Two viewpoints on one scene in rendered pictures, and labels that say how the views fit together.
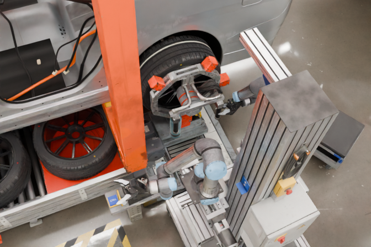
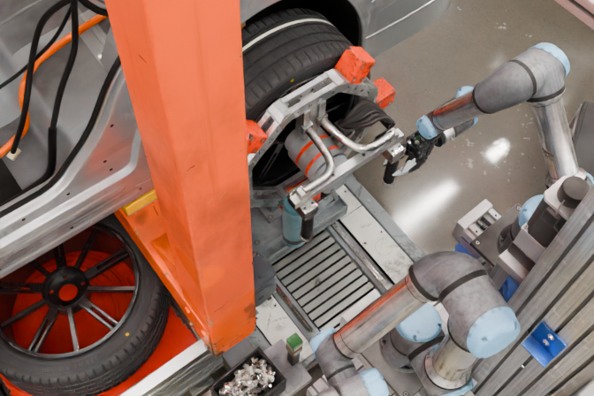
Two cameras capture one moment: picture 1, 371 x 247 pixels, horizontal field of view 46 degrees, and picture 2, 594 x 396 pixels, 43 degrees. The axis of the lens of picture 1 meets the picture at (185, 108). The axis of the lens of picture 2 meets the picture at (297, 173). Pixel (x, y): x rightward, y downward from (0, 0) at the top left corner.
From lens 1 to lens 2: 95 cm
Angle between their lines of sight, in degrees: 7
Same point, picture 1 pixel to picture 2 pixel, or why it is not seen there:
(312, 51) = (499, 0)
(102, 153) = (144, 323)
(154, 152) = (257, 288)
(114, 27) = (178, 5)
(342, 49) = not seen: outside the picture
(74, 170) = (87, 378)
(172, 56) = (268, 64)
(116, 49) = (186, 72)
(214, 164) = (491, 320)
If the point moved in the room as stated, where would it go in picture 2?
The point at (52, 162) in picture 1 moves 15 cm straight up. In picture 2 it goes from (31, 375) to (18, 361)
